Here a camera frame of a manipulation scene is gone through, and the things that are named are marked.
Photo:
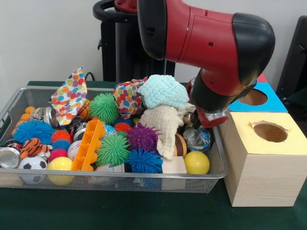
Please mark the purple spiky rubber ball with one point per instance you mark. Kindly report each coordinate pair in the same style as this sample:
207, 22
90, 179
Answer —
142, 138

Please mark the black and white soccer ball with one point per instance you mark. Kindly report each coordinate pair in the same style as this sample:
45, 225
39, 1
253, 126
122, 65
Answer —
32, 167

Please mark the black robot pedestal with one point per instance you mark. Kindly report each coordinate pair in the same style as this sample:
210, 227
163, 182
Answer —
115, 48

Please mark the black chair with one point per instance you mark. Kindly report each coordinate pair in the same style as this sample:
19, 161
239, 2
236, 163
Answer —
297, 57

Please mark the mint green muslin cloth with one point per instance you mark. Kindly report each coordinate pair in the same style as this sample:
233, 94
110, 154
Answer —
163, 91

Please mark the wooden box with three holes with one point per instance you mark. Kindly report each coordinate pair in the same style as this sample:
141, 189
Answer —
261, 172

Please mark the clear mesh bin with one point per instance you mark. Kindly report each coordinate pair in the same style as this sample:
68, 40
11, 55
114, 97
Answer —
14, 98

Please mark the crushed clear plastic bottle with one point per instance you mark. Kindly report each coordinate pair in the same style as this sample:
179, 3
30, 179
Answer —
196, 139

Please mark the colourful polka-dot cloth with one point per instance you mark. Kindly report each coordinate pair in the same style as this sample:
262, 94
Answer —
127, 98
69, 96

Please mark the pale yellow muslin cloth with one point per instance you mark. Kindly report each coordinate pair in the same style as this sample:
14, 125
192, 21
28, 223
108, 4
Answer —
165, 127

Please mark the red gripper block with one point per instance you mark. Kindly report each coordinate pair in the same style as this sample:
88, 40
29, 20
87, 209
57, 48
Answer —
213, 120

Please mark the yellow smiley ball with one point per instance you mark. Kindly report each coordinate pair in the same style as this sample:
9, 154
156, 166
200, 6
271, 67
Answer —
196, 163

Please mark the green spiky rubber ball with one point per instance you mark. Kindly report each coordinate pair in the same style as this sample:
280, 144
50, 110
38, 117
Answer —
112, 150
103, 108

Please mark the blue spiky rubber ball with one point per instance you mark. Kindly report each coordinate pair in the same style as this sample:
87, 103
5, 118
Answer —
32, 130

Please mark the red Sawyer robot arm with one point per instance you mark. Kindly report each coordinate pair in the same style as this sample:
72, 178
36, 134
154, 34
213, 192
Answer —
211, 43

